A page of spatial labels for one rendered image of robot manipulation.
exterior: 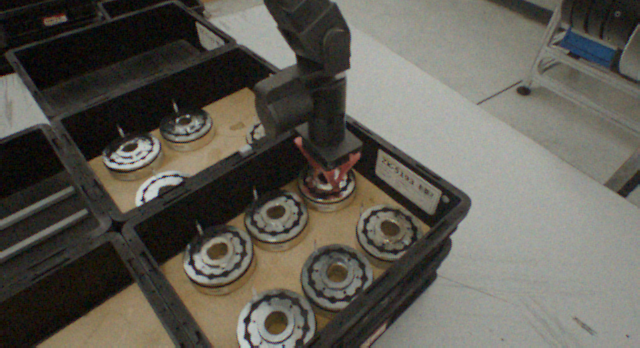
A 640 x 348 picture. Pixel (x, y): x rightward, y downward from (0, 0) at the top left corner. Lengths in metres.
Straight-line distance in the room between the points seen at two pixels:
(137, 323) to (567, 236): 0.79
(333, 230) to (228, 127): 0.34
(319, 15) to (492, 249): 0.57
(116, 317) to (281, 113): 0.37
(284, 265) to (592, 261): 0.59
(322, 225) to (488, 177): 0.46
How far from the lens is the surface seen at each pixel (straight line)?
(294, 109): 0.50
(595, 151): 2.39
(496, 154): 1.03
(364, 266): 0.58
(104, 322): 0.64
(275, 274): 0.60
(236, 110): 0.88
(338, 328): 0.46
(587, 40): 2.39
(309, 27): 0.48
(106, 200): 0.63
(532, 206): 0.95
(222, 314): 0.59
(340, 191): 0.65
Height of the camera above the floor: 1.36
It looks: 47 degrees down
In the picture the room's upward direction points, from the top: straight up
